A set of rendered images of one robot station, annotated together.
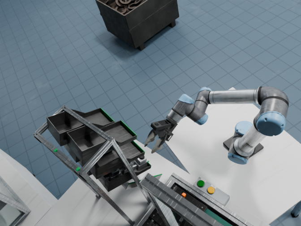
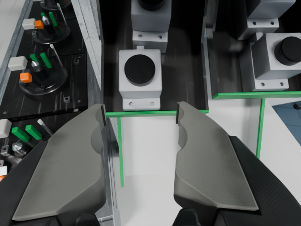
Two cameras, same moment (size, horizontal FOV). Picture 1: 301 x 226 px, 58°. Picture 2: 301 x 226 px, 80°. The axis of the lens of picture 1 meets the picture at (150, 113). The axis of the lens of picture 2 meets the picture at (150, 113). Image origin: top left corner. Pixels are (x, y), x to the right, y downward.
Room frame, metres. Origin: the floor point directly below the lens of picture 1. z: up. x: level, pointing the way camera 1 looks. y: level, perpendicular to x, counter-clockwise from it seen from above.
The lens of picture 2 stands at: (0.81, 0.00, 1.39)
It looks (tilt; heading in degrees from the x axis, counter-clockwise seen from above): 56 degrees down; 112
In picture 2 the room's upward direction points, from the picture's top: 1 degrees clockwise
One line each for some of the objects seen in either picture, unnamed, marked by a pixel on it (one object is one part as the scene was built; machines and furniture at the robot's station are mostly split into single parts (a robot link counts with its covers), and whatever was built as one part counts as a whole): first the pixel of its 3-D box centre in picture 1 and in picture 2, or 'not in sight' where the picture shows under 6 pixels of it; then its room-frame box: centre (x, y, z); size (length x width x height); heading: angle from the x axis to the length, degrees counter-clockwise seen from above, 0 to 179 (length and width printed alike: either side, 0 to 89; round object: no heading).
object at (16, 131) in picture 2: not in sight; (21, 134); (0.47, 0.07, 1.01); 0.01 x 0.01 x 0.05; 35
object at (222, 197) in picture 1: (211, 192); not in sight; (0.56, -0.19, 0.93); 0.21 x 0.07 x 0.06; 35
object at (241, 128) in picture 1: (244, 133); not in sight; (0.79, -0.51, 1.05); 0.13 x 0.12 x 0.14; 141
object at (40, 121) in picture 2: not in sight; (49, 130); (0.53, 0.10, 1.03); 0.01 x 0.01 x 0.08
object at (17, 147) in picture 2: not in sight; (18, 146); (0.50, 0.04, 1.04); 0.02 x 0.02 x 0.03
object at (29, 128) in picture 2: not in sight; (34, 132); (0.49, 0.08, 1.01); 0.01 x 0.01 x 0.05; 35
